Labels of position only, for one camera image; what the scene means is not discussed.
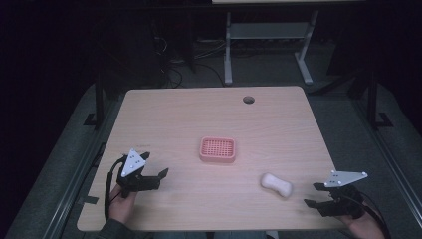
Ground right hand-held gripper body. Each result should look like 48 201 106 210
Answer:
322 169 369 221

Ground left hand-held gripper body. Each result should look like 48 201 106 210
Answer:
115 147 161 199

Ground person's left hand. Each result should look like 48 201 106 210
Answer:
107 183 139 226

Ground person's right hand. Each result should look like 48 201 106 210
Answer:
337 203 388 239

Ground white soap bar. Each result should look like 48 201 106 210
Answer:
260 172 295 199

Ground dark tape strip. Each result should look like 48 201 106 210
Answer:
76 195 101 206

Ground pink soap dish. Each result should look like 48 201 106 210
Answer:
198 135 238 164

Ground black metal stand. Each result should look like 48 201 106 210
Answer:
83 71 106 131
365 64 395 131

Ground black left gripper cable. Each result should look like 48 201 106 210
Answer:
104 154 129 222

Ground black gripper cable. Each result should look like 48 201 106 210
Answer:
359 190 393 239
104 154 129 222

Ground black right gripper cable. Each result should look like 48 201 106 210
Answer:
359 190 393 239

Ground bundle of black floor cables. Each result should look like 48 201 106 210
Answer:
152 35 227 90

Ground white metal frame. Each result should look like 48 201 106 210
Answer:
212 0 366 87

